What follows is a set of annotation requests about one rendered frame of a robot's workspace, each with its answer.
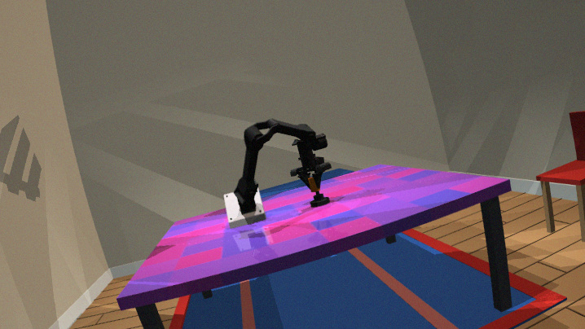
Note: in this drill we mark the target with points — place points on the orange knob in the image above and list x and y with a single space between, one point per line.
312 184

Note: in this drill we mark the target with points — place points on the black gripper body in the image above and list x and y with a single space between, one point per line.
308 165

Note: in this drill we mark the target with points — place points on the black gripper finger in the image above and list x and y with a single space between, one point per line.
304 178
317 178

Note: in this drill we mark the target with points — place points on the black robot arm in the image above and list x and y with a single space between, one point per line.
254 140

